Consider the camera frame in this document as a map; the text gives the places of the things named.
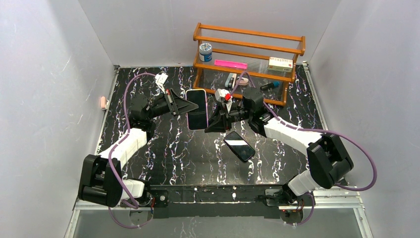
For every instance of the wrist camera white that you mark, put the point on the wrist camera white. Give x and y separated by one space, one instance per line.
160 80
224 97

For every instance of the aluminium frame rail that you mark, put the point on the aluminium frame rail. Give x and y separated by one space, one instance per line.
252 195

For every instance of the pink tape dispenser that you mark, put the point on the pink tape dispenser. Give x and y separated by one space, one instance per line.
242 81

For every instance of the pink wall hook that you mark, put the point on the pink wall hook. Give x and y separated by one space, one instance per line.
104 103

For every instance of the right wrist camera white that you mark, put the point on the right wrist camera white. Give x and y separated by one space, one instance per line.
224 97

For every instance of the grey stapler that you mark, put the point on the grey stapler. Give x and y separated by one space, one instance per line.
230 82

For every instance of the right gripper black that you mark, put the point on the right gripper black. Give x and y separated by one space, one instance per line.
226 116

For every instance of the pink flat ruler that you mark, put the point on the pink flat ruler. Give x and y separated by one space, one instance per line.
230 64

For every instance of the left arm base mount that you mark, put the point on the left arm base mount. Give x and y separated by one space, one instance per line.
148 203

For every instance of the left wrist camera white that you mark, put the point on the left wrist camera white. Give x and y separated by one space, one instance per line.
160 80

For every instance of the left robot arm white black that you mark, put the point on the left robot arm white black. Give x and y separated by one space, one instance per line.
101 180

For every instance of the white blue jar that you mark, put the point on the white blue jar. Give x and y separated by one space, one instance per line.
205 52

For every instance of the orange wooden shelf rack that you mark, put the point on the orange wooden shelf rack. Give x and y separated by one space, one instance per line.
251 47

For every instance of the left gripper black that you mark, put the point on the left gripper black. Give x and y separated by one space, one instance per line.
173 103

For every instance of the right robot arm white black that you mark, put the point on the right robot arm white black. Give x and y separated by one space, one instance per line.
328 158

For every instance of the black blue marker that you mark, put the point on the black blue marker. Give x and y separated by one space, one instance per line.
269 86

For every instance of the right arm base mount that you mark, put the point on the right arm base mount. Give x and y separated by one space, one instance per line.
300 208

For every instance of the white red medicine box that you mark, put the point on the white red medicine box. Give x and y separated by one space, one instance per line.
280 64

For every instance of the phone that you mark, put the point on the phone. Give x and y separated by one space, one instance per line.
239 146
197 119

